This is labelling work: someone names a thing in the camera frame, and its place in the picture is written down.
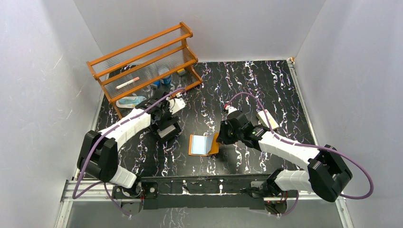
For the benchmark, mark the small grey yellow block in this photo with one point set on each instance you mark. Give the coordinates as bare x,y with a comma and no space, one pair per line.
181,72

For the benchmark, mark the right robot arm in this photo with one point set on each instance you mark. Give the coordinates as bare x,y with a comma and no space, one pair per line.
322,171

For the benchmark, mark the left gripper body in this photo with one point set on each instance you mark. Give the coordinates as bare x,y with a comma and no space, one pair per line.
168,131

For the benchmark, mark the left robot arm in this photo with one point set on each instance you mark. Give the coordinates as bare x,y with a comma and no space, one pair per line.
99,152

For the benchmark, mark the blue packaged item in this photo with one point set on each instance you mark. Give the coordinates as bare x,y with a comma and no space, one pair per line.
130,101

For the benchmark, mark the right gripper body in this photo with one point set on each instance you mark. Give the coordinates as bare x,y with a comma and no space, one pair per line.
229,135

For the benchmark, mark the orange card holder wallet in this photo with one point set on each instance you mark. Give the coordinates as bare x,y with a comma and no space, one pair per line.
200,145

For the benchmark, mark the small blue block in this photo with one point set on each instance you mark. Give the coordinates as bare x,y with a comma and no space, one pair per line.
155,85

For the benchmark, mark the orange wooden shelf rack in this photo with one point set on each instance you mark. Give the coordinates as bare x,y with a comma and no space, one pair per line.
167,49

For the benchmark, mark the black card tray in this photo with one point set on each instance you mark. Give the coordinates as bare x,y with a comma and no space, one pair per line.
160,125

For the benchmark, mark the blue white can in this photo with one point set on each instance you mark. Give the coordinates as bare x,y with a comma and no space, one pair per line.
167,79

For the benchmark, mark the white pink pen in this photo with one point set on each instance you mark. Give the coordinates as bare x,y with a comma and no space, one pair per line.
127,83

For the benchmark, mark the white box with red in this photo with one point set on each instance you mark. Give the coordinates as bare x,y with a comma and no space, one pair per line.
267,120

